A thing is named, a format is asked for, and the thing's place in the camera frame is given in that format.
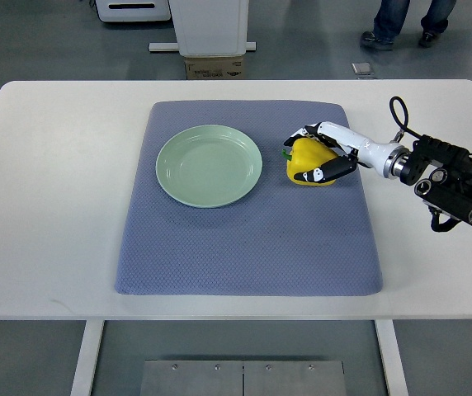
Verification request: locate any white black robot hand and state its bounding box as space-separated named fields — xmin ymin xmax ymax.
xmin=284 ymin=121 xmax=409 ymax=183

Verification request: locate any yellow bell pepper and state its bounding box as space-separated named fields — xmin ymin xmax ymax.
xmin=282 ymin=138 xmax=338 ymax=186

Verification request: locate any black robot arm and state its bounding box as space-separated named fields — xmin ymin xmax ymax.
xmin=389 ymin=96 xmax=472 ymax=233

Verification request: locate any small grey floor plate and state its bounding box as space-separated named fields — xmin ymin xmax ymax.
xmin=351 ymin=62 xmax=374 ymax=77

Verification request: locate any light green plate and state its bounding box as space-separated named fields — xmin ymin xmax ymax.
xmin=155 ymin=125 xmax=262 ymax=209

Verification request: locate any blue quilted mat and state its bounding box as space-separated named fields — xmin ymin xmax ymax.
xmin=115 ymin=100 xmax=383 ymax=296

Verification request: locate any person in light jeans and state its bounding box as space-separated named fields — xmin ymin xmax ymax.
xmin=360 ymin=0 xmax=456 ymax=51

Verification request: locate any cardboard box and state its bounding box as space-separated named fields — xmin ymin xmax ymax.
xmin=184 ymin=56 xmax=245 ymax=80

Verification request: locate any white table leg right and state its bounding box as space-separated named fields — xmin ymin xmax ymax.
xmin=375 ymin=319 xmax=408 ymax=396

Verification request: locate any white table leg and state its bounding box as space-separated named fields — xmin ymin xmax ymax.
xmin=375 ymin=319 xmax=408 ymax=396
xmin=70 ymin=319 xmax=104 ymax=396

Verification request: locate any white appliance with slot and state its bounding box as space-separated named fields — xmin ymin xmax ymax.
xmin=95 ymin=0 xmax=171 ymax=23

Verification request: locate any white table leg left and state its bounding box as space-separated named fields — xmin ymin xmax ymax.
xmin=70 ymin=319 xmax=104 ymax=396

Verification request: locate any white pedestal column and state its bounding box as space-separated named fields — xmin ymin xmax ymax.
xmin=149 ymin=0 xmax=257 ymax=58

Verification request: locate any grey metal base plate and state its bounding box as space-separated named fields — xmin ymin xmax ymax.
xmin=140 ymin=360 xmax=347 ymax=395

